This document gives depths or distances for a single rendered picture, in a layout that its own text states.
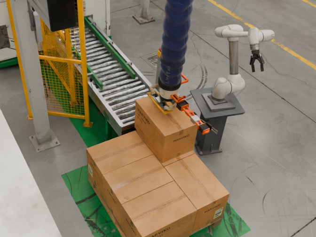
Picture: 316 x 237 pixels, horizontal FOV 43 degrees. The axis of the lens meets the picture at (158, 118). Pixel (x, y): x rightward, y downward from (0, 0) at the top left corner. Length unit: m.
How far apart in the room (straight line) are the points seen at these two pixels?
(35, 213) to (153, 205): 3.28
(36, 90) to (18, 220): 4.00
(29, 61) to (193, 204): 2.19
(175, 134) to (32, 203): 3.39
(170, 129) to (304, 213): 1.87
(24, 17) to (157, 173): 1.98
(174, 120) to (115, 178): 0.83
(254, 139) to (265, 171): 0.55
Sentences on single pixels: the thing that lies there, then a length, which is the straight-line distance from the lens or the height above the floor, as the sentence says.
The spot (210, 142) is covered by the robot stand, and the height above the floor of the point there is 0.18.
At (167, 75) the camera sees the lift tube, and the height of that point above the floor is 1.49.
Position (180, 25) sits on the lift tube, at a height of 2.02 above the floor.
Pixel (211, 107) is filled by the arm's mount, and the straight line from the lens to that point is 4.55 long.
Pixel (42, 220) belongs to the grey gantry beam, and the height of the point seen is 3.22.
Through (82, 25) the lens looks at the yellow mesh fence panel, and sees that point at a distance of 4.43.
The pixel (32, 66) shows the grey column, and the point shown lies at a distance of 4.40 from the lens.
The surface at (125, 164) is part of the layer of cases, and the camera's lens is 4.17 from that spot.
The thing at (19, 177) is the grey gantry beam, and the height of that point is 3.22.
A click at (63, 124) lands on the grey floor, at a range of 5.40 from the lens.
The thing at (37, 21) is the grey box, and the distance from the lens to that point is 4.10.
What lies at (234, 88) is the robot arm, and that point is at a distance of 4.63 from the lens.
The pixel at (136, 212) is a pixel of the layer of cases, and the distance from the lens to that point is 3.83.
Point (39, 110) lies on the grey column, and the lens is 4.79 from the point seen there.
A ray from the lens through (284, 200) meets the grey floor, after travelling 4.94.
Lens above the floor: 3.74
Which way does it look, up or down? 43 degrees down
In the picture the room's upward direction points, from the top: 6 degrees clockwise
